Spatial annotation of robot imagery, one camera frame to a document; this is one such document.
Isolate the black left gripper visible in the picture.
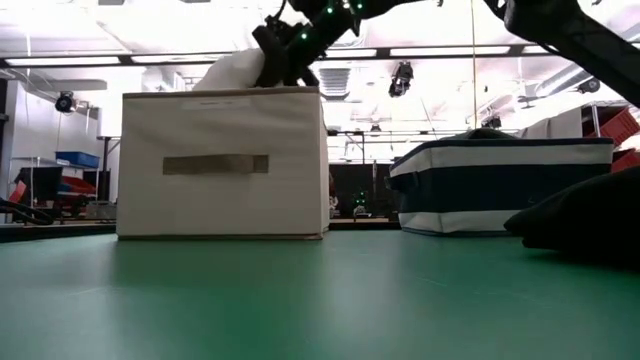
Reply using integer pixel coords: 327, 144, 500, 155
252, 0, 361, 89

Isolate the white fluffy garment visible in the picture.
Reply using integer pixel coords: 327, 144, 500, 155
192, 48, 266, 92

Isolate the ceiling air vent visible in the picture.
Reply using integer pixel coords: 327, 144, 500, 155
318, 67, 351, 96

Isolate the black ceiling beam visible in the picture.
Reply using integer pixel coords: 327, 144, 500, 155
0, 43, 551, 69

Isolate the beige fabric storage bin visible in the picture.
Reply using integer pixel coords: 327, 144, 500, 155
115, 85, 331, 241

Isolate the black round spotlight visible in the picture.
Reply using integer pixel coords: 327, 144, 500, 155
54, 90, 79, 114

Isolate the blue plastic crate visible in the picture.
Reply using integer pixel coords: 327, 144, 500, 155
54, 150, 101, 170

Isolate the red low object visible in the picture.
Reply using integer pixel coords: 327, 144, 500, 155
59, 175, 99, 197

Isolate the blue white-striped fabric bin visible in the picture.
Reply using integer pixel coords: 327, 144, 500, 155
387, 137, 615, 236

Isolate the black chair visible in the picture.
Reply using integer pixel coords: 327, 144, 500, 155
14, 166, 64, 204

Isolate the white partition panel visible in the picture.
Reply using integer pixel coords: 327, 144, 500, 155
519, 107, 584, 140

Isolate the black garment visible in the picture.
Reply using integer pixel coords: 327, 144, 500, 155
503, 167, 640, 266

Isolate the red plastic crate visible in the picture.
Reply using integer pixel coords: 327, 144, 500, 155
582, 107, 640, 174

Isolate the black ceiling-mounted camera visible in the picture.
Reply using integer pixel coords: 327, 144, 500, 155
388, 60, 415, 99

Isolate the thin hanging cord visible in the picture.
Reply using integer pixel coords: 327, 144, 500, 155
468, 0, 477, 130

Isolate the thick black hose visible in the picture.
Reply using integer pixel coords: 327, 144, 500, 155
0, 197, 55, 226

